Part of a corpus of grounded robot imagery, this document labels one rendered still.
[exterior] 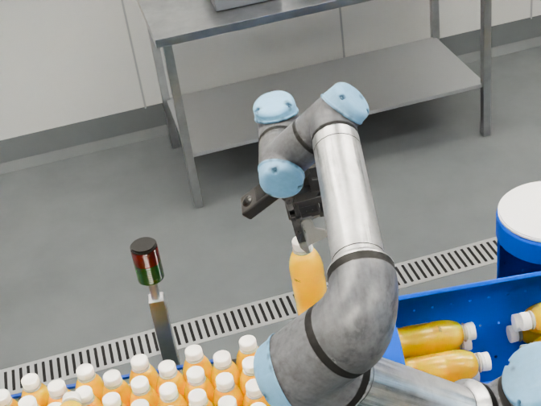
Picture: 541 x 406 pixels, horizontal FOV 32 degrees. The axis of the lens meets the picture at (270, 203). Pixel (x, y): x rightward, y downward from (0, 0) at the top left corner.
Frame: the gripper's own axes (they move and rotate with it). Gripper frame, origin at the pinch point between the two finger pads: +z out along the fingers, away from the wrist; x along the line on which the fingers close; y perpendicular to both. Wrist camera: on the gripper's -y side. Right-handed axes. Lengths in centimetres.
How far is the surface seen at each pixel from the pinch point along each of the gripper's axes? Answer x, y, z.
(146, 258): 23.0, -37.2, 17.1
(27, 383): 1, -67, 24
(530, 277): 2, 45, 30
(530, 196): 49, 59, 54
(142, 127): 287, -88, 179
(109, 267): 169, -99, 161
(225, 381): -7.7, -23.8, 28.4
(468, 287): -0.9, 31.2, 25.0
